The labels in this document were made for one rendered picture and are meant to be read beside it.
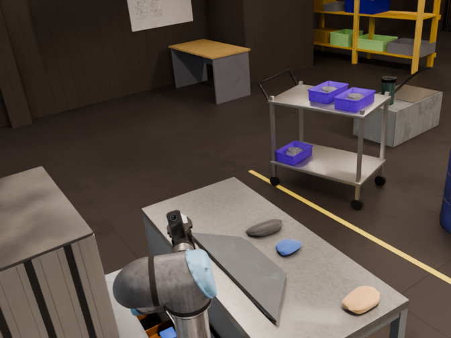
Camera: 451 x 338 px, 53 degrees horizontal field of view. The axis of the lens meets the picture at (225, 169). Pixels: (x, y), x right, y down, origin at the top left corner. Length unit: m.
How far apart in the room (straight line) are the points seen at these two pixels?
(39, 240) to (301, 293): 1.45
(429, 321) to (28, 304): 3.03
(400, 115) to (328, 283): 3.92
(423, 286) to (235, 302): 2.05
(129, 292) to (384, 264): 2.93
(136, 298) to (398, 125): 4.89
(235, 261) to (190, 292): 0.98
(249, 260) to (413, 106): 4.16
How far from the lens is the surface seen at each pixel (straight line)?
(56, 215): 0.63
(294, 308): 1.85
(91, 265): 0.59
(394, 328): 2.02
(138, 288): 1.07
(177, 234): 1.52
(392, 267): 3.80
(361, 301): 1.84
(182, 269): 1.06
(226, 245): 2.14
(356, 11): 9.33
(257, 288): 1.90
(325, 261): 2.07
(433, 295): 3.62
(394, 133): 5.70
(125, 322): 2.19
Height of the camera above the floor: 2.32
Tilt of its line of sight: 26 degrees down
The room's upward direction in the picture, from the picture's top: 5 degrees counter-clockwise
